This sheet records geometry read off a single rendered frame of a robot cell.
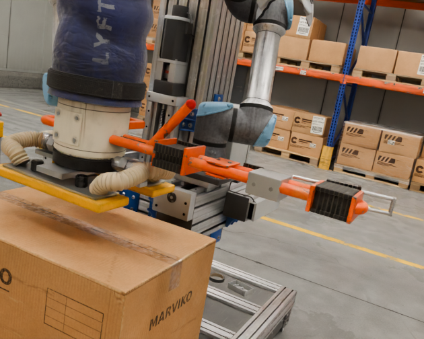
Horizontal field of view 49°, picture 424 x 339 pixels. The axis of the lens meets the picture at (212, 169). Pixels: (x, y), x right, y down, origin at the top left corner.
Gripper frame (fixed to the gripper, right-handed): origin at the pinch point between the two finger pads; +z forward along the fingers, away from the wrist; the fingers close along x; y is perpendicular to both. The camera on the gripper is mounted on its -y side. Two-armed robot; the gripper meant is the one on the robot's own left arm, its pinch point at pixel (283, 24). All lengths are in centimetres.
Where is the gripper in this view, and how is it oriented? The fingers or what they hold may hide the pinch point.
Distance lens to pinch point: 131.5
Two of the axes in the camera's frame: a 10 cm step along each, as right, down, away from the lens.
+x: 8.7, 2.4, -4.2
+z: -1.7, 9.6, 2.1
